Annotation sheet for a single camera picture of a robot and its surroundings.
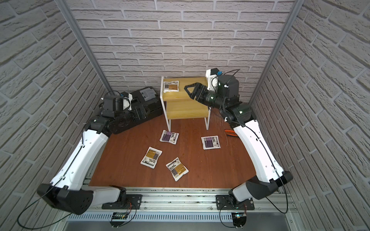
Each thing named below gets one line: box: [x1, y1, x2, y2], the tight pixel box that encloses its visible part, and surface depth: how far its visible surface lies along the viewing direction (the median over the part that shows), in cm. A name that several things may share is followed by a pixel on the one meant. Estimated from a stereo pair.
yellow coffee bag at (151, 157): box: [140, 146, 163, 169], surface depth 90 cm
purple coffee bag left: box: [159, 129, 180, 145], surface depth 100 cm
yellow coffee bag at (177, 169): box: [165, 156, 190, 182], surface depth 86 cm
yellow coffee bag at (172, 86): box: [163, 80, 180, 93], surface depth 83 cm
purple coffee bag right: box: [200, 135, 222, 151], surface depth 98 cm
